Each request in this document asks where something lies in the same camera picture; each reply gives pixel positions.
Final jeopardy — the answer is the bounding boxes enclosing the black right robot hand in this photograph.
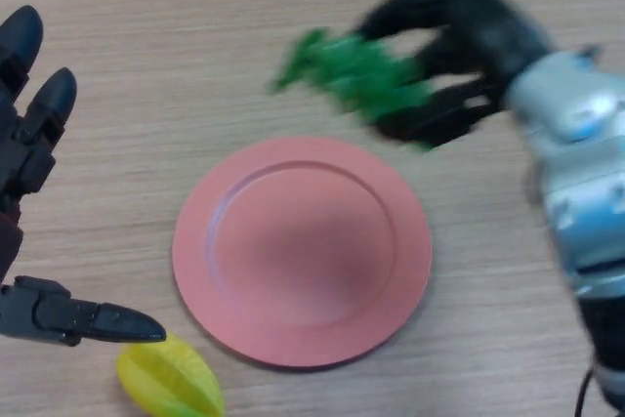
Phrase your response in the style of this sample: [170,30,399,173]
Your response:
[352,0,558,150]

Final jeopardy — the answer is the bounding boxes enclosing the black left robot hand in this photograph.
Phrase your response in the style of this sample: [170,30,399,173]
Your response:
[0,5,167,348]

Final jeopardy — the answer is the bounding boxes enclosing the green grapes bunch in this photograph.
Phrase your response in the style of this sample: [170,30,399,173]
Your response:
[268,27,440,154]

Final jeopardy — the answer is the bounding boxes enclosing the pink round plate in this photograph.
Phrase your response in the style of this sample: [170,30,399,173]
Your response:
[171,136,434,372]

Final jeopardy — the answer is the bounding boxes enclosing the yellow starfruit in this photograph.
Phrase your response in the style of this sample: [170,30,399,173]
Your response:
[115,333,226,417]

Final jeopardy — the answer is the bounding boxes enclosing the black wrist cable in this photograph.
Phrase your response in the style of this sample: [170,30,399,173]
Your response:
[573,367,595,417]

